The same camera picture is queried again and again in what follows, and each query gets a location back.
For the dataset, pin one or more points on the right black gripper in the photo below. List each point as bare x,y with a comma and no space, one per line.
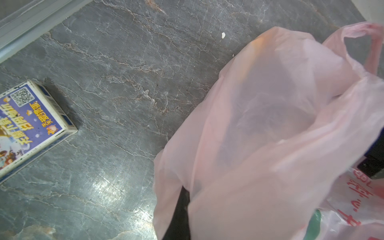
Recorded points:
372,164

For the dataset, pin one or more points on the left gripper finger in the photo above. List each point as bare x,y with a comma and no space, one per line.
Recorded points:
179,227

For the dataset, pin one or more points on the pink plastic bag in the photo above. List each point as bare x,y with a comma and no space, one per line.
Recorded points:
287,116

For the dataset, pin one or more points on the small printed card box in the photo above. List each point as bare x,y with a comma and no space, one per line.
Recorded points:
32,123

